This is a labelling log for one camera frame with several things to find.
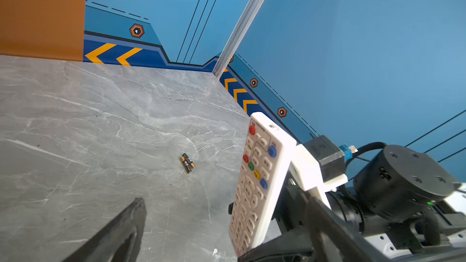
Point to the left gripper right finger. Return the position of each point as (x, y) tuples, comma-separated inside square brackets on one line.
[(324, 237)]

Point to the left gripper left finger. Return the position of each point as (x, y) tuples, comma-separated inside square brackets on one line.
[(120, 239)]

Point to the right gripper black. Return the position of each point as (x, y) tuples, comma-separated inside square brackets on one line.
[(291, 210)]

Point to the white remote control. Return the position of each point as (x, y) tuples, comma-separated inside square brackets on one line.
[(265, 162)]

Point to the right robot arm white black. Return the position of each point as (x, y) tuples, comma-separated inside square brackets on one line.
[(402, 202)]

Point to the battery black orange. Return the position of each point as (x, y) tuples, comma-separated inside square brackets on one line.
[(186, 164), (189, 161)]

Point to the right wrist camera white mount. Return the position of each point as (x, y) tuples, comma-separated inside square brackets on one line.
[(318, 167)]

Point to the right aluminium corner post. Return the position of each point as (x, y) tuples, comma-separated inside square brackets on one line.
[(235, 39)]

